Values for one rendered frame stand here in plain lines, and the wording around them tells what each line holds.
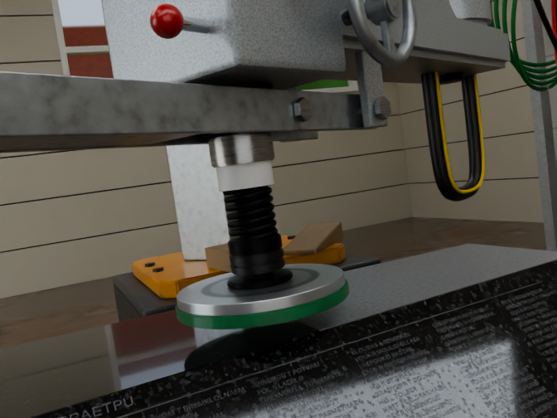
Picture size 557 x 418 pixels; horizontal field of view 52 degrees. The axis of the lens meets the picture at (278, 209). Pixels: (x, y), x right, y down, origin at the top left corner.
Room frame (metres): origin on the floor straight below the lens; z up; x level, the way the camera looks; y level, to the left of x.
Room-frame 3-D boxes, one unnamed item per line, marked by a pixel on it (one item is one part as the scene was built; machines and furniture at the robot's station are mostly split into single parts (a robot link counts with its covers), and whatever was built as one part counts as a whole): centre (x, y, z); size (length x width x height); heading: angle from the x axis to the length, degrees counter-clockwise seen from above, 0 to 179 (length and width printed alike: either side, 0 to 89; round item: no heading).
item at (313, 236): (1.48, -0.08, 0.80); 0.20 x 0.10 x 0.05; 153
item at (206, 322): (0.71, 0.04, 0.85); 0.22 x 0.22 x 0.04
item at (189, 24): (0.57, 0.07, 1.15); 0.08 x 0.03 x 0.03; 139
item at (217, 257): (1.31, 0.10, 0.81); 0.20 x 0.10 x 0.05; 30
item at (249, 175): (0.71, 0.04, 1.00); 0.07 x 0.07 x 0.04
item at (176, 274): (1.57, 0.15, 0.76); 0.49 x 0.49 x 0.05; 22
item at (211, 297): (0.71, 0.04, 0.86); 0.21 x 0.21 x 0.01
